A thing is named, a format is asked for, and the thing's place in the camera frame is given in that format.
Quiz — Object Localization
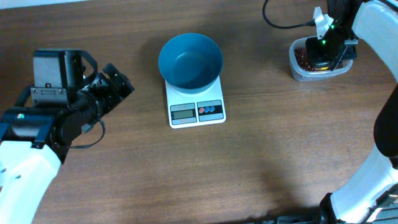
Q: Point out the right black camera cable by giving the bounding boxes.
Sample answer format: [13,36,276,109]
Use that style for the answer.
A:
[262,0,317,30]

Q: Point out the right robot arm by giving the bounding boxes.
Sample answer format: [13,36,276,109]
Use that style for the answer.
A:
[313,1,397,223]

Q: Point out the left black camera cable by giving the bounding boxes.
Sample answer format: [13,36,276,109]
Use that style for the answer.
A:
[70,118,106,149]

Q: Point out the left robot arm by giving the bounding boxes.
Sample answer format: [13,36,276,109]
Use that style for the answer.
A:
[1,49,134,223]

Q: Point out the red beans in container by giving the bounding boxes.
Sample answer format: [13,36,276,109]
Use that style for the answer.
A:
[294,47,330,72]

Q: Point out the clear plastic bean container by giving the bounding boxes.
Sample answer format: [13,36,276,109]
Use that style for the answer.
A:
[289,37,353,82]

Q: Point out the blue plastic bowl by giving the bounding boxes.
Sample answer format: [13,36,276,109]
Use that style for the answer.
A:
[158,33,224,94]

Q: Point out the white digital kitchen scale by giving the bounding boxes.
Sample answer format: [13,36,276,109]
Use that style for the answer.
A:
[165,77,226,129]

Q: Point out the black camera cable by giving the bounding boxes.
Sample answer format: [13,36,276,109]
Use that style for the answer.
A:
[262,0,317,30]
[70,118,106,149]

